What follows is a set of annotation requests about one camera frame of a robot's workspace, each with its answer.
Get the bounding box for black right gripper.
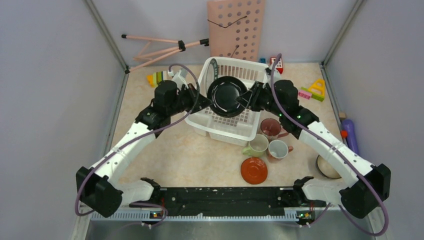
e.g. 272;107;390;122
236;81;285;117

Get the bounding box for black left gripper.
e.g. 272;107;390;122
167;82;214;116

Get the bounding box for black glossy plate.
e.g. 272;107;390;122
207;76;248;118

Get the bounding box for pink patterned mug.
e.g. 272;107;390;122
259;118;289;142

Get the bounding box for white plate green patterned rim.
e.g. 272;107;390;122
205;58;219;90

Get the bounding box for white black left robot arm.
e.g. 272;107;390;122
74;80;213;217

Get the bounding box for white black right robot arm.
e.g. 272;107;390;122
235;80;391;219

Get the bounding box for white plastic dish rack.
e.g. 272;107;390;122
185;56;269;147

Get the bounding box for red white toy block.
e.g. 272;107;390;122
269;56;284;74

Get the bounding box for light green mug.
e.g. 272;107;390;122
241;134;269;158

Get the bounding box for striped colourful toy block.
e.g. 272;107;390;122
146;70;172;88

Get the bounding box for pink tripod stand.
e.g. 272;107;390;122
121;33;210;74

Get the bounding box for pink mug white interior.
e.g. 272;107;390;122
266;139;294;163

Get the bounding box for pink green toy brick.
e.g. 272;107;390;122
298;87;325;102

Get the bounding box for orange saucer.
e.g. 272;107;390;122
240;157;268;185

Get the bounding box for pink perforated board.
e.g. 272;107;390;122
206;0;267;62

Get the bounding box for yellow triangle toy block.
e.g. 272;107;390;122
307;79;326;102

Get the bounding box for purple bottle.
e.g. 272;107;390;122
340;119;360;155

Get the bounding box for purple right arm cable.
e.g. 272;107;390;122
269;53;390;237

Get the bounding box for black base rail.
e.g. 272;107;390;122
147;186;326;217

